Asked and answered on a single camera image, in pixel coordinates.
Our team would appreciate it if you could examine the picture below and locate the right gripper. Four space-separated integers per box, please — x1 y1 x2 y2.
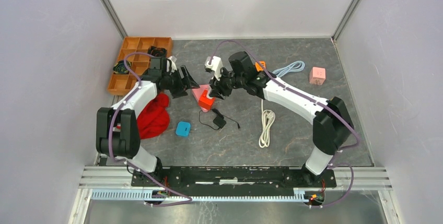
209 66 246 101

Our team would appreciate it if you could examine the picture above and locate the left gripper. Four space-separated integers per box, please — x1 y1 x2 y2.
162 65 200 99

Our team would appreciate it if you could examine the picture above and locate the pink triangular power strip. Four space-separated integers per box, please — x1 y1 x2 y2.
192 85 215 112

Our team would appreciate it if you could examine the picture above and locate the red cube socket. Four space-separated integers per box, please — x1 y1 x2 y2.
197 89 215 112

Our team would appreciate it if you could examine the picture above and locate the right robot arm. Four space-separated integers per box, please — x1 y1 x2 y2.
205 51 354 186

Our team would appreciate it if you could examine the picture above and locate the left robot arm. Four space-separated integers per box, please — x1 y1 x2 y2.
96 57 199 186

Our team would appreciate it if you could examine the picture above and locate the blue plug adapter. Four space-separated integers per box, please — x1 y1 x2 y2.
176 121 191 137

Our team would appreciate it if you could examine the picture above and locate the orange power strip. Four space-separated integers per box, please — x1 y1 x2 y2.
255 61 266 72

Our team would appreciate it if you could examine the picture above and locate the black coiled item top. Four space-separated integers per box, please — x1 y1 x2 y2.
147 45 167 57

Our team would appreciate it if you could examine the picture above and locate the red cloth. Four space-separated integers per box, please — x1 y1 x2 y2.
137 93 170 139

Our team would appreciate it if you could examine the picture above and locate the black green coiled item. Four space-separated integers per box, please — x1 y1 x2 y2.
112 60 132 75

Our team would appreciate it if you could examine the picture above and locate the pink cube socket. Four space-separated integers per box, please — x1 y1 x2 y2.
309 67 326 86

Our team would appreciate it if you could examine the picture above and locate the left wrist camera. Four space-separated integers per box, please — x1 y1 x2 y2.
167 55 177 73

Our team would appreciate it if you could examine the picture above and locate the black charger with cable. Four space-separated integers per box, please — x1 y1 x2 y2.
199 109 241 131

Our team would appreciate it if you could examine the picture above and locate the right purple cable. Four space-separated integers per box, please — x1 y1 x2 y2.
207 40 360 209

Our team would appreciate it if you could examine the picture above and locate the purple cable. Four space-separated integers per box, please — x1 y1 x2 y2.
207 40 360 209
107 52 193 207

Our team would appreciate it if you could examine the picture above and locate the white power cord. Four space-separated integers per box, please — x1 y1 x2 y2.
258 99 276 149

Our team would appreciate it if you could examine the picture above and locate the light blue cord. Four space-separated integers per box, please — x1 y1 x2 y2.
272 60 306 78

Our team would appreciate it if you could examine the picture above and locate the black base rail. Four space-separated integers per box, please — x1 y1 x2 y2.
152 166 337 197

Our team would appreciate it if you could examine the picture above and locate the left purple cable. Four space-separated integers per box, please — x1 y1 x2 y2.
107 52 193 207

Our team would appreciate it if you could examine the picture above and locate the white cable duct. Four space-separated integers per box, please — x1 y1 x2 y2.
91 189 308 203

